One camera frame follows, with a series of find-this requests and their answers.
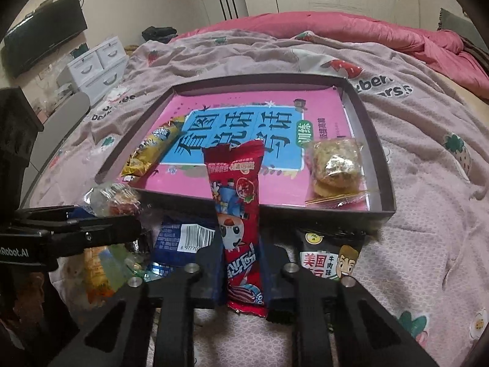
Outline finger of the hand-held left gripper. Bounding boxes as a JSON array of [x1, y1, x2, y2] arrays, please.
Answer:
[[15, 206, 98, 225], [27, 215, 143, 256]]

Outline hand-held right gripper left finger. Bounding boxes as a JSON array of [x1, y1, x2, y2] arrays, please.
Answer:
[[46, 236, 227, 367]]

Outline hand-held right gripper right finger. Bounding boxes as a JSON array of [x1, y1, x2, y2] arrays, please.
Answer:
[[263, 242, 440, 367]]

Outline clear round pastry packet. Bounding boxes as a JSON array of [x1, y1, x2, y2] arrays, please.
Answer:
[[82, 183, 144, 218]]

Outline green snack packet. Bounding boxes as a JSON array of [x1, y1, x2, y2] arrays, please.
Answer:
[[107, 245, 132, 287]]

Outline blue biscuit packet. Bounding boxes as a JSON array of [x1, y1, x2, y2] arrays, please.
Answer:
[[147, 216, 220, 280]]

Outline clear chip packet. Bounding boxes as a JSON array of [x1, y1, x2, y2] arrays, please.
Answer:
[[122, 254, 153, 281]]

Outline red cartoon snack packet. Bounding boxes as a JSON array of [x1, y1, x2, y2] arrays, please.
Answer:
[[202, 139, 267, 319]]

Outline dark cardboard tray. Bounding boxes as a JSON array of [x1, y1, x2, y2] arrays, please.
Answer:
[[95, 77, 397, 225]]

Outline orange snack packet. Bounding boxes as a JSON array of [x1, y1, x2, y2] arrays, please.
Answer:
[[82, 247, 115, 307]]

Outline black snack packet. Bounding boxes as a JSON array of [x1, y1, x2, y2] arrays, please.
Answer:
[[298, 227, 365, 281]]

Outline yellow snack packet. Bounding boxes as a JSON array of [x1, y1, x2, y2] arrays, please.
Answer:
[[120, 118, 188, 182]]

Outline clear cookie packet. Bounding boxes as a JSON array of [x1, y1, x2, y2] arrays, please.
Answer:
[[304, 138, 381, 210]]

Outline pink picture book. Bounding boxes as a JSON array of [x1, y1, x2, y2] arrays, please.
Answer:
[[132, 88, 371, 212]]

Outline white drawer cabinet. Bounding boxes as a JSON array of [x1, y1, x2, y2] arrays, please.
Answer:
[[57, 36, 128, 98]]

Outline black flat television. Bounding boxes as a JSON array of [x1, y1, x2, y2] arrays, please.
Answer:
[[0, 0, 88, 79]]

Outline strawberry printed blanket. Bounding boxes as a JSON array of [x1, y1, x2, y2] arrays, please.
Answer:
[[23, 28, 489, 367]]

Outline dark clothes pile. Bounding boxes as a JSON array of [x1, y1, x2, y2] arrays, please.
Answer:
[[142, 26, 178, 43]]

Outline pink duvet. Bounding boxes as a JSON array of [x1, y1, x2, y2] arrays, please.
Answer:
[[168, 11, 489, 104]]

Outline brown striped cloth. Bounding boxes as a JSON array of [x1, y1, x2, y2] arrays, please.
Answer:
[[458, 36, 489, 62]]

